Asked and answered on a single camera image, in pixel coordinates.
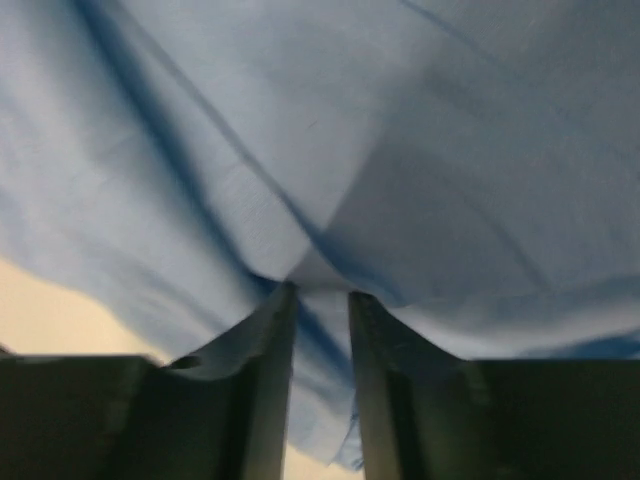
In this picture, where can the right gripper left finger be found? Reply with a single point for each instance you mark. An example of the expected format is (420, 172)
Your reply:
(219, 412)

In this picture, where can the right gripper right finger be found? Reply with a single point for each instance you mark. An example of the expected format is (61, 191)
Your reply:
(426, 414)

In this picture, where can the light blue long sleeve shirt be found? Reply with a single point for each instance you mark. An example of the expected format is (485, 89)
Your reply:
(472, 164)

